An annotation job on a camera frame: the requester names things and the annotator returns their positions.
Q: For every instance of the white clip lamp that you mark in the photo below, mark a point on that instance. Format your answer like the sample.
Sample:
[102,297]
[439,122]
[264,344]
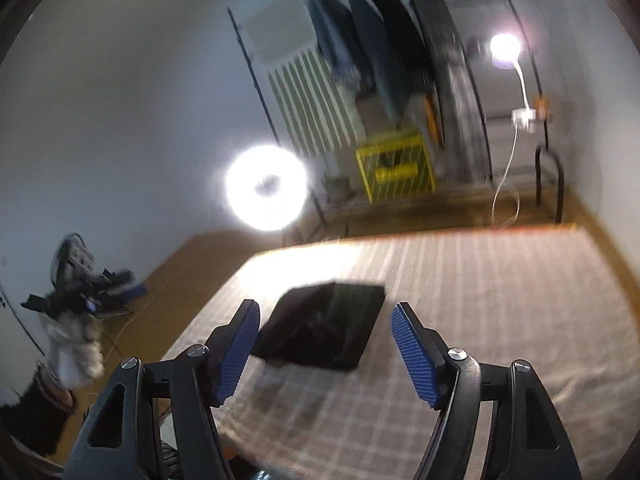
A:
[504,50]

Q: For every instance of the hanging black coat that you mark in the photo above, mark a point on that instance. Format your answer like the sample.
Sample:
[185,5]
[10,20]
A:
[445,60]

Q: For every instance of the black clothes rack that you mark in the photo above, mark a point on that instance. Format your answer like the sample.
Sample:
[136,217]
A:
[260,90]

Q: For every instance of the black metal chair frame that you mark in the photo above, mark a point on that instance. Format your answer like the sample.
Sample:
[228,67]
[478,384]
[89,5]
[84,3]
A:
[561,180]

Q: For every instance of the person's left hand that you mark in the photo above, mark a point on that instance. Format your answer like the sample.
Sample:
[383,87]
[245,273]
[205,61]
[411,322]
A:
[75,350]

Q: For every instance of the white radiator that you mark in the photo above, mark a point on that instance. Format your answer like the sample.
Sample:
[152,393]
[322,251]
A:
[310,110]

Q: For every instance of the hanging black garment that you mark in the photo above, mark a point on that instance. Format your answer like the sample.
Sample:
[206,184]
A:
[400,35]

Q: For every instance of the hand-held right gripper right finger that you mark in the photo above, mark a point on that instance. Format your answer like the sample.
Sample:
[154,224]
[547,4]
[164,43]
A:
[415,355]

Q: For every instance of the black garment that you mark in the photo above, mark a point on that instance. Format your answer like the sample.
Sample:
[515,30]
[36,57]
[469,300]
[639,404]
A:
[320,325]
[400,35]

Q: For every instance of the small orange box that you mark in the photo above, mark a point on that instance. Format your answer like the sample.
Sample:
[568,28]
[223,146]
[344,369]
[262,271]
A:
[542,107]

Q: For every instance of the person's left forearm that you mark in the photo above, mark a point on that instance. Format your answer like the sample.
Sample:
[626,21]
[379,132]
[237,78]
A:
[30,425]

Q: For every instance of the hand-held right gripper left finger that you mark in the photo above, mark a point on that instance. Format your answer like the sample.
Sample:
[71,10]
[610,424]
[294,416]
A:
[235,355]

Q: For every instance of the beige plaid blanket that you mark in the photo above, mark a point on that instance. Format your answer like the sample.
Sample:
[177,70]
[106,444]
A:
[500,310]

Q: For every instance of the yellow crate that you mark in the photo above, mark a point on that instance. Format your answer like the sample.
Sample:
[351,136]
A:
[390,175]

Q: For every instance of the hanging dark blue garment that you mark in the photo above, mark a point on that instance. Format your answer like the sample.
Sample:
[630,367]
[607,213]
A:
[375,55]

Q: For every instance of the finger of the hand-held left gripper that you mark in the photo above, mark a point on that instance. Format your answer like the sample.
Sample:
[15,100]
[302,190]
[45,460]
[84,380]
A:
[125,285]

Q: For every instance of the hanging denim shirt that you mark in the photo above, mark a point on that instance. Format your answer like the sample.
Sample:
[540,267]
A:
[330,35]

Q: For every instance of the grey bucket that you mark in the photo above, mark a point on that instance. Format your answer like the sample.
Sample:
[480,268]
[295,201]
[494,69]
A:
[337,187]

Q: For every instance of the orange cloth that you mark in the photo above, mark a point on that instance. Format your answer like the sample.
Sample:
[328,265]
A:
[431,117]

